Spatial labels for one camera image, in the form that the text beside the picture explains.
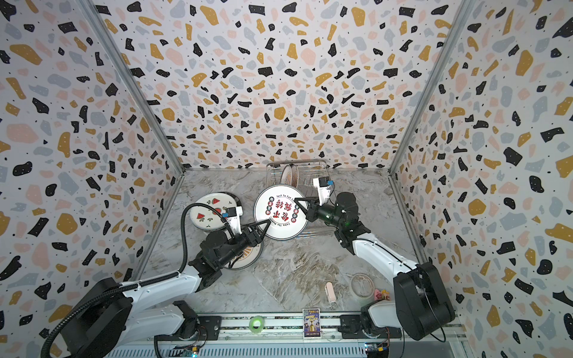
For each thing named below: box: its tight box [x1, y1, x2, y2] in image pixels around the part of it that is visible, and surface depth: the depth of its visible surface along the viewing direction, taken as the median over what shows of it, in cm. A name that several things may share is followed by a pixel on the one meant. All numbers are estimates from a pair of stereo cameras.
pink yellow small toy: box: [373, 288, 391, 302], surface depth 81 cm
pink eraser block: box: [326, 281, 337, 303], surface depth 81 cm
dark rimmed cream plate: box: [225, 191, 244, 209], surface depth 108 cm
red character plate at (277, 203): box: [252, 184, 309, 241], surface depth 79 cm
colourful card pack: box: [302, 308, 322, 339], surface depth 75 cm
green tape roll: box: [249, 315, 265, 335], surface depth 76 cm
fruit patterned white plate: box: [189, 192, 239, 230], surface depth 102 cm
